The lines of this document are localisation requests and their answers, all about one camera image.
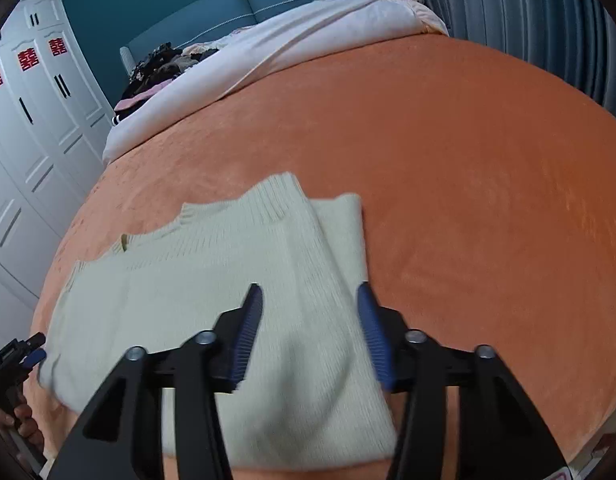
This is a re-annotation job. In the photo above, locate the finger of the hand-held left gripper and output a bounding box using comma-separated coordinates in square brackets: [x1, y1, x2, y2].
[15, 332, 48, 372]

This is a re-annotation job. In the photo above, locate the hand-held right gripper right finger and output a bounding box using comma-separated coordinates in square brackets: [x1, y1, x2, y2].
[356, 284, 572, 480]

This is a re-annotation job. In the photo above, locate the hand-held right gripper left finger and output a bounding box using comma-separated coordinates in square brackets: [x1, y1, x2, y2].
[47, 283, 265, 480]

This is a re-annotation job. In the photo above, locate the cream knitted sweater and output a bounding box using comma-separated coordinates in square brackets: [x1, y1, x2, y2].
[38, 172, 399, 472]

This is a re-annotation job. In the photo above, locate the pile of dark clothes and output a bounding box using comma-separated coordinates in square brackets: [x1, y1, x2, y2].
[114, 40, 223, 111]

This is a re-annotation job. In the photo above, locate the person's left hand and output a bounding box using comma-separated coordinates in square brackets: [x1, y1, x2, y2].
[0, 392, 45, 451]

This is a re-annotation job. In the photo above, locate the orange bed blanket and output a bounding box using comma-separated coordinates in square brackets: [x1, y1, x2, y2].
[29, 33, 616, 480]

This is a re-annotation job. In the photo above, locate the white wardrobe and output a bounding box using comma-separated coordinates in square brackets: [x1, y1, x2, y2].
[0, 0, 118, 341]

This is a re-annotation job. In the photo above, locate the white duvet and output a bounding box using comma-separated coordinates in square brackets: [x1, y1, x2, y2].
[103, 0, 449, 163]

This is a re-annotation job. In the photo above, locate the blue padded headboard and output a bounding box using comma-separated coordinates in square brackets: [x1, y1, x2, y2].
[119, 0, 381, 93]

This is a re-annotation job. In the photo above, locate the grey curtain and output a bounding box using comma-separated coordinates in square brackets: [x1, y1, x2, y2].
[410, 0, 616, 126]

